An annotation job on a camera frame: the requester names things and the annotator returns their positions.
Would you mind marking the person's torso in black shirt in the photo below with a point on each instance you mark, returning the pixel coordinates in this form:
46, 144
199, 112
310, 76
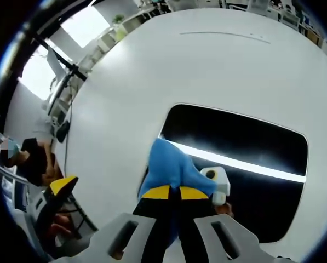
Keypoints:
34, 156

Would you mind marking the green potted plant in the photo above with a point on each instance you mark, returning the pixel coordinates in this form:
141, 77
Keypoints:
118, 18

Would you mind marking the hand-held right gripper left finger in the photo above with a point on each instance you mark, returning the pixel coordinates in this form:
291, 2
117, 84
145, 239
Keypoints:
146, 224

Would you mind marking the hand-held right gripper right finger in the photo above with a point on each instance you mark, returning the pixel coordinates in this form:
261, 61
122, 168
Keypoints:
203, 230

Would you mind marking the white shelf unit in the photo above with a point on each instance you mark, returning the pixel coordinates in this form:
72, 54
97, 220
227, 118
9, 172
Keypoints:
130, 24

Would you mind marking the black oval desk device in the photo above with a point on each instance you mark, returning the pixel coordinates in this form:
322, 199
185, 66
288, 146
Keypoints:
63, 132

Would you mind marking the blue cleaning cloth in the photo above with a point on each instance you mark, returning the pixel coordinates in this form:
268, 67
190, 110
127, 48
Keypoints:
168, 167

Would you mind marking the person's left hand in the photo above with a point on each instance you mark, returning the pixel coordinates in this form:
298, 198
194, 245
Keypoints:
60, 226

